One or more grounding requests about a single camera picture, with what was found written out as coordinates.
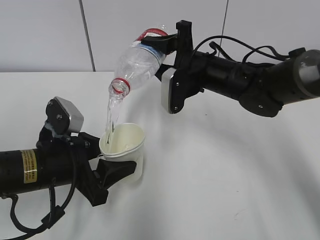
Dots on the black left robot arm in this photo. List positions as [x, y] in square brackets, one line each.
[19, 172]

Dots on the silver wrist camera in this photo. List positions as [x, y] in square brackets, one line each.
[166, 89]
[63, 116]

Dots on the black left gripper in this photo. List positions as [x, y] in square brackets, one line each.
[67, 159]

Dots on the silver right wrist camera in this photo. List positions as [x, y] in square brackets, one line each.
[166, 89]

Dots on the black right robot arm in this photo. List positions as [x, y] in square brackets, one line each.
[260, 88]

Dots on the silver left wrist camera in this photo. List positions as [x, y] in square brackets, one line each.
[63, 116]

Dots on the white paper cup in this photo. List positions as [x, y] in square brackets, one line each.
[126, 143]

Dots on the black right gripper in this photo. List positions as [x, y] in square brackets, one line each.
[184, 85]

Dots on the Nongfu Spring water bottle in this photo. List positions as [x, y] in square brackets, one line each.
[138, 64]

